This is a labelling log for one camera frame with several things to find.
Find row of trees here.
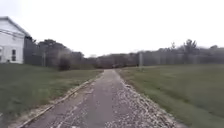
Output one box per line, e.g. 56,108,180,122
23,36,224,70

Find grass verge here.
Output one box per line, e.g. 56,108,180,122
0,62,104,125

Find pale concrete kerb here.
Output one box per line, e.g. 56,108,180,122
7,73,103,128

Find grey asphalt path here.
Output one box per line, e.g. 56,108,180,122
20,68,188,128

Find grass field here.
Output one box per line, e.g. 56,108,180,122
115,64,224,128

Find dark bush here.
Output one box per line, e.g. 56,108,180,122
58,57,72,72

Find white building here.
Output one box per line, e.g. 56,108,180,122
0,15,32,65

